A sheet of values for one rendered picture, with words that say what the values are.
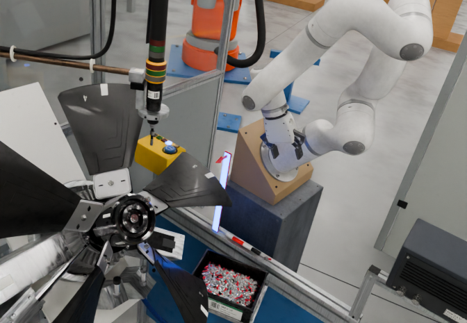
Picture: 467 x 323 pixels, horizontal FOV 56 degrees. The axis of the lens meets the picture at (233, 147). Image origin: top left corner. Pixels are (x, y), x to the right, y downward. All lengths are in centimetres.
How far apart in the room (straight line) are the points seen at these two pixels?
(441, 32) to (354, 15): 730
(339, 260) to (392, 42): 198
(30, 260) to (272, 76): 77
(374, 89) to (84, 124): 78
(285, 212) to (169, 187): 55
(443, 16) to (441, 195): 585
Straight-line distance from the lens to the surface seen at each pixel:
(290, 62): 126
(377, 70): 127
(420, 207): 286
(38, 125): 131
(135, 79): 97
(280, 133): 142
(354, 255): 299
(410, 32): 111
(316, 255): 289
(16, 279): 111
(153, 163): 159
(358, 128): 137
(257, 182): 163
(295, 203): 167
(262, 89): 126
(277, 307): 162
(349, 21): 116
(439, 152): 269
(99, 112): 115
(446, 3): 835
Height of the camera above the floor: 192
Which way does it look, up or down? 31 degrees down
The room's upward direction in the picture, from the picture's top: 10 degrees clockwise
